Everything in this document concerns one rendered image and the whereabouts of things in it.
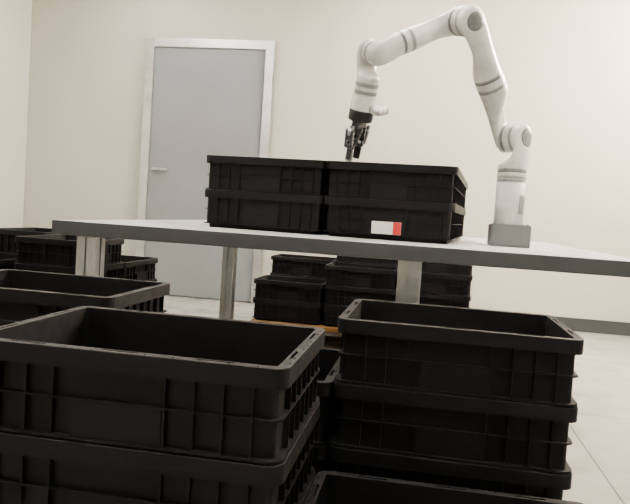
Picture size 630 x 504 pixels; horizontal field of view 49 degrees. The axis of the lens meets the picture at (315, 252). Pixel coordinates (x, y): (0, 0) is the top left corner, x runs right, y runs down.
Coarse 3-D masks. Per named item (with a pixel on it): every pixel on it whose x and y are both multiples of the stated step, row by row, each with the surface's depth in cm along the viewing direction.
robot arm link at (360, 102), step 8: (352, 96) 205; (360, 96) 202; (368, 96) 202; (376, 96) 204; (352, 104) 204; (360, 104) 202; (368, 104) 202; (368, 112) 204; (376, 112) 200; (384, 112) 203
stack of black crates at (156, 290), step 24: (0, 288) 124; (24, 288) 154; (48, 288) 153; (72, 288) 152; (96, 288) 152; (120, 288) 151; (144, 288) 137; (168, 288) 148; (0, 312) 126; (24, 312) 125; (48, 312) 124
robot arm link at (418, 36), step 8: (440, 16) 207; (448, 16) 207; (424, 24) 203; (432, 24) 205; (440, 24) 207; (448, 24) 208; (408, 32) 200; (416, 32) 200; (424, 32) 201; (432, 32) 204; (440, 32) 207; (448, 32) 209; (408, 40) 199; (416, 40) 200; (424, 40) 202; (432, 40) 206; (408, 48) 200; (416, 48) 202
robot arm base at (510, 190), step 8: (504, 176) 222; (512, 176) 220; (520, 176) 221; (504, 184) 222; (512, 184) 220; (520, 184) 221; (496, 192) 225; (504, 192) 221; (512, 192) 220; (520, 192) 221; (496, 200) 224; (504, 200) 221; (512, 200) 220; (520, 200) 221; (496, 208) 224; (504, 208) 221; (512, 208) 221; (520, 208) 221; (496, 216) 224; (504, 216) 221; (512, 216) 221; (520, 216) 221; (512, 224) 221; (520, 224) 221
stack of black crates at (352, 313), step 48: (384, 336) 113; (432, 336) 112; (480, 336) 111; (528, 336) 110; (576, 336) 112; (336, 384) 116; (384, 384) 114; (432, 384) 113; (480, 384) 112; (528, 384) 111; (336, 432) 121; (384, 432) 115; (432, 432) 113; (480, 432) 113; (528, 432) 111; (432, 480) 114; (480, 480) 113; (528, 480) 111
